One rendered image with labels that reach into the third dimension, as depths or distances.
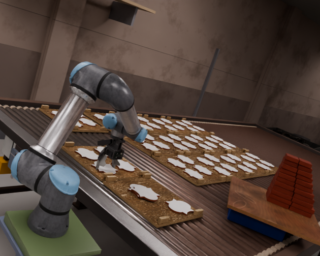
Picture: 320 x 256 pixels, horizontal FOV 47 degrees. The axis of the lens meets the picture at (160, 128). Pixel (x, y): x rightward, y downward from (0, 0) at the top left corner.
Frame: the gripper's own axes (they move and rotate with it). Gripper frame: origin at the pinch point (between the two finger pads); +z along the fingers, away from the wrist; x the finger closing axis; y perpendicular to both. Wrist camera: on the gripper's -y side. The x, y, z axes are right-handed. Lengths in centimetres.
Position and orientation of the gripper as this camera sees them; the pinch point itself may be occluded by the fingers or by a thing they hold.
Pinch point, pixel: (104, 167)
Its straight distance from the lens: 203.9
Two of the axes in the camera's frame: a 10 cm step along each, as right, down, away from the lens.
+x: 6.8, 0.4, 7.3
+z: -3.1, 9.2, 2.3
